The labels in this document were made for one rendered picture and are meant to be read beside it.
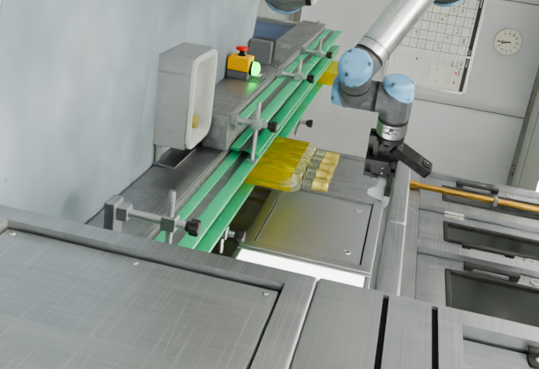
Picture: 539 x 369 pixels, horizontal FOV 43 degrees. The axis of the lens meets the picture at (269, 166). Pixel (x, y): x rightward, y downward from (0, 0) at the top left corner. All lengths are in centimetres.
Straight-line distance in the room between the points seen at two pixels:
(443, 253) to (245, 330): 121
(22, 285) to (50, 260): 7
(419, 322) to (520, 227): 144
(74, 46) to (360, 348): 70
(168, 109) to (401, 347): 96
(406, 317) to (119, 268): 38
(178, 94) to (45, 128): 51
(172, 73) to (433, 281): 85
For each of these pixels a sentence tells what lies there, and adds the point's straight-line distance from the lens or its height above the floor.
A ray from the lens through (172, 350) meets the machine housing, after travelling 79.
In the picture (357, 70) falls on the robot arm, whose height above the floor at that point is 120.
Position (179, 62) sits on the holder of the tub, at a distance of 159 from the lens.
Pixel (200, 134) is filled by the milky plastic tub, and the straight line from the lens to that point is 173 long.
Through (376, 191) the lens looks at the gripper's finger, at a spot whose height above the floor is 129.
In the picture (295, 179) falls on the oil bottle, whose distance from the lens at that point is 183.
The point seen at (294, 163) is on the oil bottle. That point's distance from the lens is 189.
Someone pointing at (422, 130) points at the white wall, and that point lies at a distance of 795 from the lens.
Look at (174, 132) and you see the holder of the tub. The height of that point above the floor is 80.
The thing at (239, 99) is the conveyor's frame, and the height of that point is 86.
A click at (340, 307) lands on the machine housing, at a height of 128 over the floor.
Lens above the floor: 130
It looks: 9 degrees down
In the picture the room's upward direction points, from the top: 102 degrees clockwise
